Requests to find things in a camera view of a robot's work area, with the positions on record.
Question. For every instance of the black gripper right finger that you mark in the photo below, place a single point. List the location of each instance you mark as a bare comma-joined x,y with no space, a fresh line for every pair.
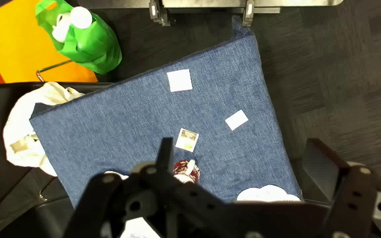
351,199

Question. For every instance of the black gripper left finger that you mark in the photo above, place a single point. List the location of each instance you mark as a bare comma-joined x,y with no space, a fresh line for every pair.
112,203

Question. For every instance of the red and white mug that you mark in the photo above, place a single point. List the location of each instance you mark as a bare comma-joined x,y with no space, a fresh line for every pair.
186,170

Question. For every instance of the blue denim table cloth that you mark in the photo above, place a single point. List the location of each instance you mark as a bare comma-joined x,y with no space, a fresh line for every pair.
133,120

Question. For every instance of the brown tea bag packet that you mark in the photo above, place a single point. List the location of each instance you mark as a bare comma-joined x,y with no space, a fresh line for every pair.
187,139

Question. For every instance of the small white printed card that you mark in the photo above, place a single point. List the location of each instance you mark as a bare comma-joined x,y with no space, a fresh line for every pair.
237,120

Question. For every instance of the yellow sticky note pad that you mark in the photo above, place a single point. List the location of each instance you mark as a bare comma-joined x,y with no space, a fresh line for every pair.
179,81

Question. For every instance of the green plastic bag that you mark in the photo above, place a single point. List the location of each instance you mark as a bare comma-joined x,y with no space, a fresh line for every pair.
96,48

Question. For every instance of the silver metal frame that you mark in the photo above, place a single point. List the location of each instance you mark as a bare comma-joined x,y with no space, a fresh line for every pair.
244,3

